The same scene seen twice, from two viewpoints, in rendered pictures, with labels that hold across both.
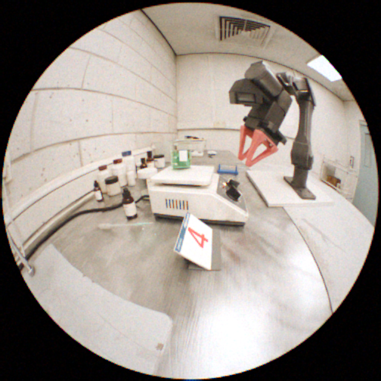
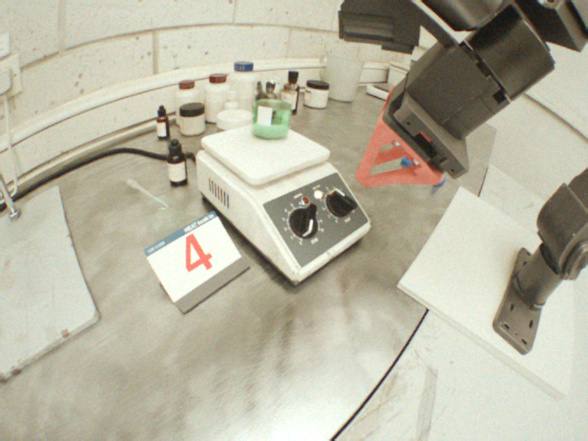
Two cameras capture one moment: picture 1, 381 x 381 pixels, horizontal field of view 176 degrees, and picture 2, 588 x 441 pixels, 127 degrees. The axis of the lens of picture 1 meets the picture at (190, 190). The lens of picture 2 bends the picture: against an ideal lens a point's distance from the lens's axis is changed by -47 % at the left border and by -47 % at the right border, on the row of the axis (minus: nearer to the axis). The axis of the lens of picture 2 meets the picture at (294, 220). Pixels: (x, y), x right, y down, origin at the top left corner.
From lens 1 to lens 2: 0.19 m
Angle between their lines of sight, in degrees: 28
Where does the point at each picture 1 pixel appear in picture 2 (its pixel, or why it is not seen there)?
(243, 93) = (358, 14)
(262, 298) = (176, 387)
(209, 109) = not seen: hidden behind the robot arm
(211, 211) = (251, 228)
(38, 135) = (73, 27)
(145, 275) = (121, 263)
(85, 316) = (39, 276)
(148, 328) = (73, 311)
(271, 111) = (432, 73)
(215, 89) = not seen: outside the picture
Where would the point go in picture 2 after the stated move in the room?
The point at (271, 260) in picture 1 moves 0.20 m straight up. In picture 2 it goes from (251, 365) to (255, 129)
